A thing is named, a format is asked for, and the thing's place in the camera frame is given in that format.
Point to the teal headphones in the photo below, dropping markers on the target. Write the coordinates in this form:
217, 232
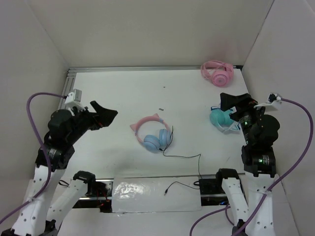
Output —
222, 121

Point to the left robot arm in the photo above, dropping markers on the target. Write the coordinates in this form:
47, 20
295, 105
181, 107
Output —
40, 215

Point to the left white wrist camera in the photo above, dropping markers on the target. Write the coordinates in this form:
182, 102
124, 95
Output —
73, 100

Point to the white taped cover sheet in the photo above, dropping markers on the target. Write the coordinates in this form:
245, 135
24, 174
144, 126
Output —
162, 194

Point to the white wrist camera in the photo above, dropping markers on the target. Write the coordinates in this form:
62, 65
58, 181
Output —
73, 100
273, 103

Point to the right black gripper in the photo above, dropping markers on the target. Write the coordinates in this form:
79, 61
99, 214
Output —
228, 100

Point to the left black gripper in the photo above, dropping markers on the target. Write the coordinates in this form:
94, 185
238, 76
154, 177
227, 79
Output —
105, 117

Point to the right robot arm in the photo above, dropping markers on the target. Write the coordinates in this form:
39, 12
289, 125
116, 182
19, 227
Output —
253, 216

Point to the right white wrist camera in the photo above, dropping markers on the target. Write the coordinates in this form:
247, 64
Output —
273, 103

